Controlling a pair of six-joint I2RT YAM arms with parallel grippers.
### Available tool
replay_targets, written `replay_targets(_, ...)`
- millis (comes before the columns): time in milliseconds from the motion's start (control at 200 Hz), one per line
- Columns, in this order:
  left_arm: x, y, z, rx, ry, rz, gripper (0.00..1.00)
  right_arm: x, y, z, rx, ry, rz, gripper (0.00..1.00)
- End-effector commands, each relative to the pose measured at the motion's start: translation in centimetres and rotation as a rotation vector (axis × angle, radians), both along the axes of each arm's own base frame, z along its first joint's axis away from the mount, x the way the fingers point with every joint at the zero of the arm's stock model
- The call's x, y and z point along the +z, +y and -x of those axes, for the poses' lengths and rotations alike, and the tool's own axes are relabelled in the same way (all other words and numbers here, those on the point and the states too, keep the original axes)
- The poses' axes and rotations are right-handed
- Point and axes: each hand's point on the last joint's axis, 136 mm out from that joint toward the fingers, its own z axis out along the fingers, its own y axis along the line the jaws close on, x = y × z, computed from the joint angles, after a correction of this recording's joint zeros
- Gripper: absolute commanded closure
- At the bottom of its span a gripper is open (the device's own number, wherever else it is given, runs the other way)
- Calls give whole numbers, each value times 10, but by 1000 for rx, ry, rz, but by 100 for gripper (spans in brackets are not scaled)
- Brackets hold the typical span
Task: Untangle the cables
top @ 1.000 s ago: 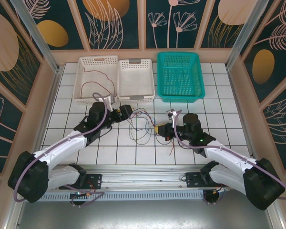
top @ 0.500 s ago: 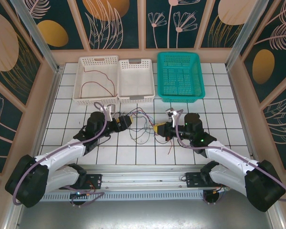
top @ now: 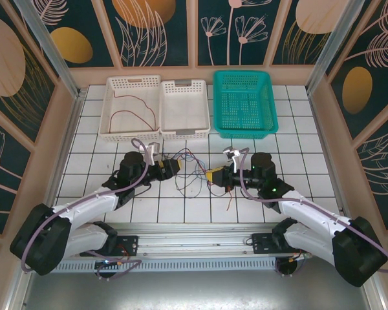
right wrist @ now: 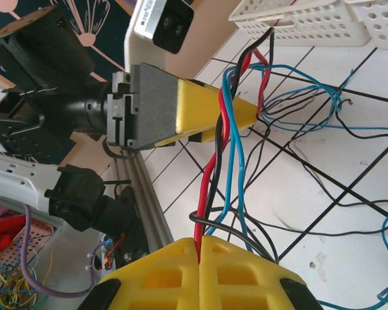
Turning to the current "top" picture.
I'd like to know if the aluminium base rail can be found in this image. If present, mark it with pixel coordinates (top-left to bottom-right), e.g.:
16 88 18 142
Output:
45 221 314 259

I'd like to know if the small board with coloured wires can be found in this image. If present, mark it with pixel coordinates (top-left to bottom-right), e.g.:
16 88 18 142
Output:
96 245 132 269
276 247 313 275

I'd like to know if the aluminium side rail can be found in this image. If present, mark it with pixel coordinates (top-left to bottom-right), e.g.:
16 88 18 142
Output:
40 88 87 223
307 88 353 217

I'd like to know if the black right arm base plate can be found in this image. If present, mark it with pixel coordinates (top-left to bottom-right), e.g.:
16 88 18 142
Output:
251 232 279 256

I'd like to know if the thin red wire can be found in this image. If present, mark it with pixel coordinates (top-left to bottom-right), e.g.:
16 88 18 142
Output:
108 91 159 134
224 185 239 211

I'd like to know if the large white plastic basket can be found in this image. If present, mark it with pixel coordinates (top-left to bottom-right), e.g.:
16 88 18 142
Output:
98 74 162 144

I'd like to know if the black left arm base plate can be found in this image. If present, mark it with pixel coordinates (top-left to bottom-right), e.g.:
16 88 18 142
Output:
114 235 140 256

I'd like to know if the white basket with grey handles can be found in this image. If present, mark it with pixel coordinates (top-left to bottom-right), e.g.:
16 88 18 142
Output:
160 78 212 141

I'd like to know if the thin black wire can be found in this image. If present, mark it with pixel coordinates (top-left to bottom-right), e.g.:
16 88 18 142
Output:
173 170 214 198
161 147 188 162

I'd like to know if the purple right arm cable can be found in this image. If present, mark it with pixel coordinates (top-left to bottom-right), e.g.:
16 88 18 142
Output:
239 147 388 273

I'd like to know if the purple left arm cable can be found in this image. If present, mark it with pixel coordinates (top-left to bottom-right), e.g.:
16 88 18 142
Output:
21 138 149 279

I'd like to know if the grey metal plate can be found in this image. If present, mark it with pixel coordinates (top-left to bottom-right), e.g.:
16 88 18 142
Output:
6 258 385 310

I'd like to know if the teal plastic basket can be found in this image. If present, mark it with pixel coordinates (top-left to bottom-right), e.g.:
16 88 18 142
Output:
212 70 279 140

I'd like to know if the slotted grey cable duct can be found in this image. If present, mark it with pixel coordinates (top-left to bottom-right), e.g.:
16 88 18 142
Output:
54 260 279 274

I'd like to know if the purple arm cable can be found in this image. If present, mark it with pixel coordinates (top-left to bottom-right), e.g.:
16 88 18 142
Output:
21 138 149 279
239 147 388 273

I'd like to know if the aluminium corner post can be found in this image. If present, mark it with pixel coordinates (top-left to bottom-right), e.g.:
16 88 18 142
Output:
305 0 366 94
12 0 87 99

